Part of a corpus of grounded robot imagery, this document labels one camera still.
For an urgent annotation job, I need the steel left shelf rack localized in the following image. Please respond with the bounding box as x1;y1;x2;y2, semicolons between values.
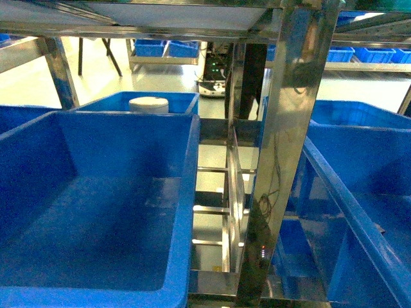
1;1;410;307

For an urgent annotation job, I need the white cylindrical container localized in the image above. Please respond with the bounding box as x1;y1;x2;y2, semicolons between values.
128;96;169;114

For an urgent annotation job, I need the person in green shirt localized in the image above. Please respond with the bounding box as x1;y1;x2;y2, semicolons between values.
224;43;268;119

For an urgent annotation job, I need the blue bin behind with container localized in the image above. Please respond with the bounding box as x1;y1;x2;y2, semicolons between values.
71;91;199;114

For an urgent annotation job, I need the blue bin right side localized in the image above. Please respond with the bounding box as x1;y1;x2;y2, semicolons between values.
1;112;200;307

